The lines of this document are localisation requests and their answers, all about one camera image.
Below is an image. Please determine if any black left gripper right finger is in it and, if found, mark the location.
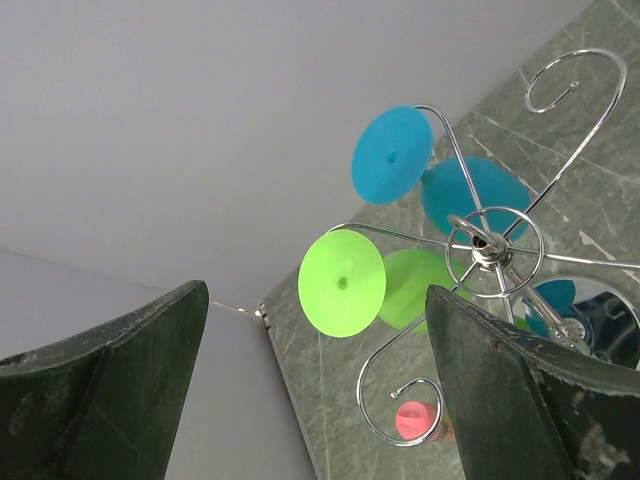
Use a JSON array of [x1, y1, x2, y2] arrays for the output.
[[425, 285, 639, 479]]

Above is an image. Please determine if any pink capped spice bottle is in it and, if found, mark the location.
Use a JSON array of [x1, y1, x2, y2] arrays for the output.
[[395, 401, 454, 442]]

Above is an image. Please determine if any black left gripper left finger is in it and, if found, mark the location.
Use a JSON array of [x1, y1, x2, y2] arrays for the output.
[[1, 280, 209, 479]]

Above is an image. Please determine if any blue plastic wine glass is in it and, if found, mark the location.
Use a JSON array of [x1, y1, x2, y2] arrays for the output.
[[351, 106, 531, 235]]

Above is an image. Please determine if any green plastic wine glass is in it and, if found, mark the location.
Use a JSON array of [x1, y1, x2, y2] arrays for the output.
[[298, 229, 454, 338]]

